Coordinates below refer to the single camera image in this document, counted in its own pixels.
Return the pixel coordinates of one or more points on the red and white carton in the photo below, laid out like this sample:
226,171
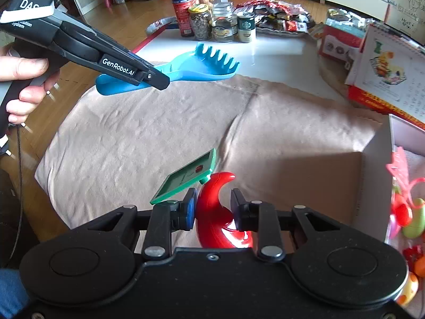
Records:
338,40

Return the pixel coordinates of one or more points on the white cabinet with drawings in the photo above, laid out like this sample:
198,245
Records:
408,3

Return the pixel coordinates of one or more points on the grey round tray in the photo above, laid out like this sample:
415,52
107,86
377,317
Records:
159,26

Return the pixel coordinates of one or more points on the person's left hand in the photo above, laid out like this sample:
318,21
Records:
23,68

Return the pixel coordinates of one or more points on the white cardboard box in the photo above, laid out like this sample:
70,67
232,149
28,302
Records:
372,189

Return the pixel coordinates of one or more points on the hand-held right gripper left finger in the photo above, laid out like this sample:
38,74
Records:
189,211

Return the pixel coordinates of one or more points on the person's blue jeans leg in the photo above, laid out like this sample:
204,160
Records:
11,295

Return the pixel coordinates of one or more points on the red toy chili pepper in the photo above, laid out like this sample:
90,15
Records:
212,206

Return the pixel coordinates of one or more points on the pile of snack packets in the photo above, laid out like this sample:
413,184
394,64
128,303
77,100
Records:
275,16

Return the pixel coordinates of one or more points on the beige cloth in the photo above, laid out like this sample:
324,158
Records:
132,139

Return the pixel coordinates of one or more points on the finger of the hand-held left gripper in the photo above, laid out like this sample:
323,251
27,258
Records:
123,53
132,73

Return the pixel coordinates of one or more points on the blue toy rake scoop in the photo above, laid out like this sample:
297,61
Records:
199,69

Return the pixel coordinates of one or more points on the green and white can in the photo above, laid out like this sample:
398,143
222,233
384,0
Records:
246,28

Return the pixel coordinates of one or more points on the red can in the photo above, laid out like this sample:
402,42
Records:
182,16

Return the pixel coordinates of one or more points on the seed jar with yellow lid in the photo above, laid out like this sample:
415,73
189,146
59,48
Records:
200,23

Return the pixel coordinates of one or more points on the glass jar with silver lid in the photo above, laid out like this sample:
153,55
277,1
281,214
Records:
223,25

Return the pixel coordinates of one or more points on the pink plastic butterfly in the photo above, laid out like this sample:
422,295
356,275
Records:
398,169

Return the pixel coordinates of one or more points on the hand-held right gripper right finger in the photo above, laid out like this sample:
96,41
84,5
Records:
237,209

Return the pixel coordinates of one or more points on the green toy egg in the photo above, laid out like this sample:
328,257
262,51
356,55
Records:
415,226

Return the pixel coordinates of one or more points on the red desk calendar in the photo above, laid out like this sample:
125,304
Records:
388,73

